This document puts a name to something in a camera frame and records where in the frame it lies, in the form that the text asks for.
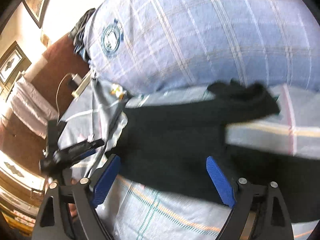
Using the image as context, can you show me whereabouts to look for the black pants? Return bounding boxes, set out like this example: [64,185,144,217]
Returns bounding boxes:
[110,81,319,223]

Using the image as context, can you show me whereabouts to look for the grey star-pattern bed sheet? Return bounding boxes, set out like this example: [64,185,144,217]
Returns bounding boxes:
[59,80,319,239]

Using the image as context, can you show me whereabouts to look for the dark clothing behind quilt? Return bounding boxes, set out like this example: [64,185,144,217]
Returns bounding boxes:
[68,8,95,63]

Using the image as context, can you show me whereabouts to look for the grey towel on rail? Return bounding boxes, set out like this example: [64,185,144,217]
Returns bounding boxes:
[7,77,58,139]

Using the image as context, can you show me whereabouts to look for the white power strip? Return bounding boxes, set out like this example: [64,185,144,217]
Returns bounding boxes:
[72,72,91,99]

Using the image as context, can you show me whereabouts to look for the brown wooden headboard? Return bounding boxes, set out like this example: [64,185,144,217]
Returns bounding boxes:
[1,34,89,175]

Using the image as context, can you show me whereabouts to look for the white charger cable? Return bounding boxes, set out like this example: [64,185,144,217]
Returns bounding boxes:
[56,73,79,124]

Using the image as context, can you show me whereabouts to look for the blue plaid quilt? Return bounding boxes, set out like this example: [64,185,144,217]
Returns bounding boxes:
[84,0,319,94]

